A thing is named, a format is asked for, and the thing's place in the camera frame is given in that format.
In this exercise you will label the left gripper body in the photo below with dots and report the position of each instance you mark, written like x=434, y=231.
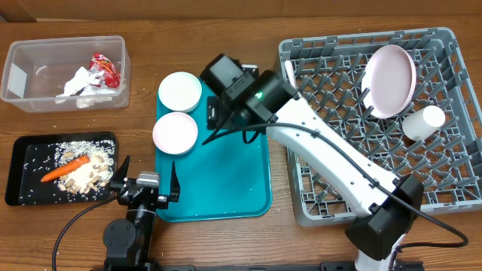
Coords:
x=161, y=202

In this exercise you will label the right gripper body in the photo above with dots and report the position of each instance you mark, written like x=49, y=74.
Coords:
x=218, y=108

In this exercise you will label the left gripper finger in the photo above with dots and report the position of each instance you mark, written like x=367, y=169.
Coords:
x=121, y=173
x=174, y=185

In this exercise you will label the orange carrot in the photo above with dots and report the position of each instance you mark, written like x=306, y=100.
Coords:
x=66, y=169

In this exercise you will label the white plastic fork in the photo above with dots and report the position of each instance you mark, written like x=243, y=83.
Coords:
x=290, y=73

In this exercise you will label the pink bowl with peanuts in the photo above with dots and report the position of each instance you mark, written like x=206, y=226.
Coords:
x=175, y=133

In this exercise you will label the white bowl with rice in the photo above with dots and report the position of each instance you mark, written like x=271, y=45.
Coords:
x=180, y=91

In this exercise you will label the red snack wrapper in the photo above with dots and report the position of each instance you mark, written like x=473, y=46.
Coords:
x=104, y=70

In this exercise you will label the white tissue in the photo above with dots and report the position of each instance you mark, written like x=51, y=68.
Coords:
x=87, y=83

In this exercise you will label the pink round plate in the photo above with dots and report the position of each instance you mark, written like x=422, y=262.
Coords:
x=390, y=77

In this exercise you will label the white paper cup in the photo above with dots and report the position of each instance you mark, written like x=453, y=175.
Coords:
x=423, y=123

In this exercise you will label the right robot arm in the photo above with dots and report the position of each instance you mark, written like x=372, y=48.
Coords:
x=385, y=205

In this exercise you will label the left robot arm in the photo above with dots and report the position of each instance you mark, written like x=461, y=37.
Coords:
x=128, y=240

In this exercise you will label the grey dishwasher rack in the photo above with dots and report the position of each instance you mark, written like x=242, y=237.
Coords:
x=329, y=71

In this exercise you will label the spilled white rice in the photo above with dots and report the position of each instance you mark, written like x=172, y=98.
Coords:
x=44, y=158

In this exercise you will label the pile of peanuts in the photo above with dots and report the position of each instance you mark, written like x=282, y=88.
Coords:
x=90, y=176

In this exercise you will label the black plastic tray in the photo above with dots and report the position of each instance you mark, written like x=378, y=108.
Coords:
x=19, y=152

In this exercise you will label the teal serving tray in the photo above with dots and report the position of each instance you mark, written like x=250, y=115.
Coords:
x=224, y=179

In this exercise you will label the clear plastic bin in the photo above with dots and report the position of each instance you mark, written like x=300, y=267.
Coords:
x=36, y=71

